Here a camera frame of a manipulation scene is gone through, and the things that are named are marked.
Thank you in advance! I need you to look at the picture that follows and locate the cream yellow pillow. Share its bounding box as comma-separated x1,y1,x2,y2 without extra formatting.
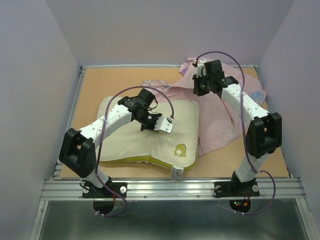
100,100,199,171

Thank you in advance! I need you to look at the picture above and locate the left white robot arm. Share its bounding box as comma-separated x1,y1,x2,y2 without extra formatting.
58,88,162,197

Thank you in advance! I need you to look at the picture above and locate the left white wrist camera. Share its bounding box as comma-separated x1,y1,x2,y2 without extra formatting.
153,116,173,134

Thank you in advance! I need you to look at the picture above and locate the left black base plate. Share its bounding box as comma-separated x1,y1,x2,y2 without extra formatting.
79,181,128,199

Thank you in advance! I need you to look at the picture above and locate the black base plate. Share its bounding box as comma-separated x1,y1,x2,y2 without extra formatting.
79,181,128,199
214,179,260,198

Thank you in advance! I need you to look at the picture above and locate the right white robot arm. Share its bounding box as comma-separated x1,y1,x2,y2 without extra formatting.
192,59,282,198

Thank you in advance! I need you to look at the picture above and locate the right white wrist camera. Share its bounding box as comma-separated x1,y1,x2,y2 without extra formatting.
196,59,207,78

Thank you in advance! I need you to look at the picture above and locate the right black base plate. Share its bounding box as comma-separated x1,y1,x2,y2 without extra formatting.
214,179,260,198

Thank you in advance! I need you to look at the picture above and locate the pink cartoon pillowcase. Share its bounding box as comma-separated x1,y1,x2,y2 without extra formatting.
142,62,267,156

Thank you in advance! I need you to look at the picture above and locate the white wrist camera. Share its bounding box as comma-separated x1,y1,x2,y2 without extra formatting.
196,59,207,78
153,116,173,134

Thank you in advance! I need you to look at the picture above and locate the aluminium front rail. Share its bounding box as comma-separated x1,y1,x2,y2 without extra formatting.
40,178,306,202

